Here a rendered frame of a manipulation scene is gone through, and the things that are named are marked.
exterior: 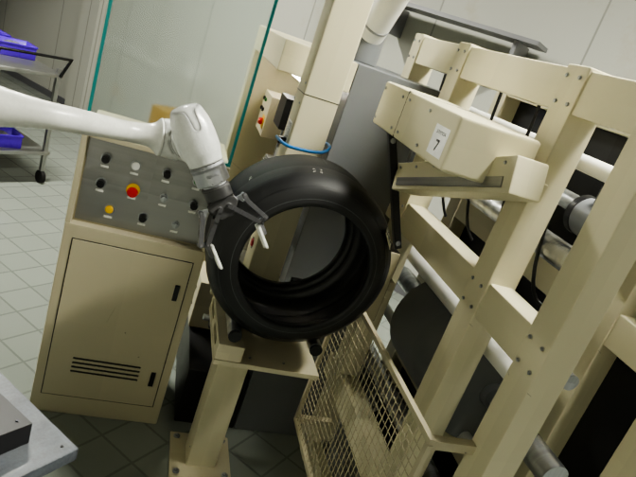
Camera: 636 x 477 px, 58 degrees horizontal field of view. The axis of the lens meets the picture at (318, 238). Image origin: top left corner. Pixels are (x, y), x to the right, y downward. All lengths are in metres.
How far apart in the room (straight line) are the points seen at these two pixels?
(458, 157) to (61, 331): 1.78
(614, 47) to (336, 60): 3.05
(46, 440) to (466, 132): 1.37
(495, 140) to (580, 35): 3.30
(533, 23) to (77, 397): 3.98
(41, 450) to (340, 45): 1.49
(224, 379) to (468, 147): 1.42
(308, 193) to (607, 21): 3.47
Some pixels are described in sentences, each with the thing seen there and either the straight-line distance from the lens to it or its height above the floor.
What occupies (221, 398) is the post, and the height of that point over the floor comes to 0.38.
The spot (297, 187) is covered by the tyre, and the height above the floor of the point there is 1.43.
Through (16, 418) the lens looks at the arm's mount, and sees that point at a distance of 1.73.
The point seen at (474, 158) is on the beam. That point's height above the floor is 1.69.
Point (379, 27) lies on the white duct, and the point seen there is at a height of 1.96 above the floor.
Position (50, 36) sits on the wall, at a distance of 8.48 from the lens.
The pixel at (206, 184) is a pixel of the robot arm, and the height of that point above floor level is 1.42.
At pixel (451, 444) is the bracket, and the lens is 1.67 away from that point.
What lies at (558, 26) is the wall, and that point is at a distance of 4.85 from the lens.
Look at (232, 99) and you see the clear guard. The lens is 2.25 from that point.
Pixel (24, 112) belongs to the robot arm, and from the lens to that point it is 1.42.
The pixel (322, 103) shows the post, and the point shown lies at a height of 1.64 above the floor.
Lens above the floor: 1.85
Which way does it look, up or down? 19 degrees down
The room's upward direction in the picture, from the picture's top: 20 degrees clockwise
